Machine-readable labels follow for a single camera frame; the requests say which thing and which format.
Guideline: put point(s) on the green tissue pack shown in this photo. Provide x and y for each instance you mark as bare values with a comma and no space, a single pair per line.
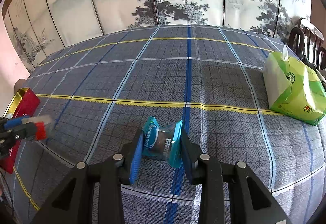
293,89

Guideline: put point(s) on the round wooden disc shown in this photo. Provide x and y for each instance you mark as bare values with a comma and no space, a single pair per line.
19,84

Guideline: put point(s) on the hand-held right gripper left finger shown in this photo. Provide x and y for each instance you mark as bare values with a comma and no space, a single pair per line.
136,157

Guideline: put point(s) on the red tin box gold interior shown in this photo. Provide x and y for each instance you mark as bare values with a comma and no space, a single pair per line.
25,104

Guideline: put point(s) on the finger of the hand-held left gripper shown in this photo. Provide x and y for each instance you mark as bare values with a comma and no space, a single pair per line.
15,121
23,132

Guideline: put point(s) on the teal candy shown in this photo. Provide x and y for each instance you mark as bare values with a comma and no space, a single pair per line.
160,140

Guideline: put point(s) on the dark wooden chair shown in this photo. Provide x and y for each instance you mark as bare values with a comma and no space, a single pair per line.
308,40

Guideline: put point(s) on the blue plaid tablecloth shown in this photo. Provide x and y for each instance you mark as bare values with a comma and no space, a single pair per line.
163,81

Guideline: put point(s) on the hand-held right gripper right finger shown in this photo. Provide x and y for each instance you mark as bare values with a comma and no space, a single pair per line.
188,160

